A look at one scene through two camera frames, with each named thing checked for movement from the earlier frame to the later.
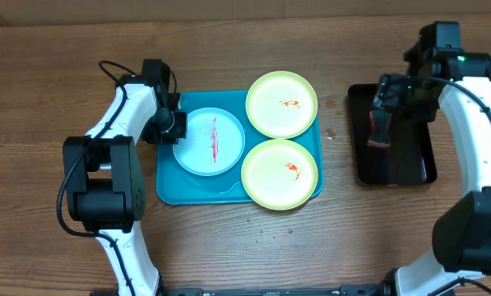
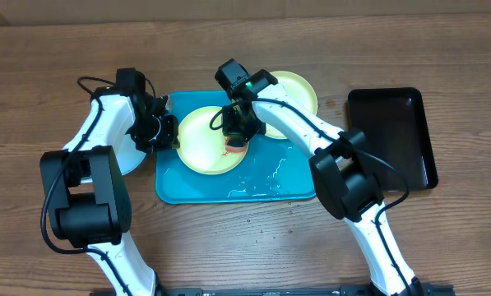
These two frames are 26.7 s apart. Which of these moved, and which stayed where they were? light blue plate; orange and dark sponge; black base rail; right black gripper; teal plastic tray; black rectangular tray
Moved: light blue plate; right black gripper; orange and dark sponge
Stayed: black base rail; black rectangular tray; teal plastic tray
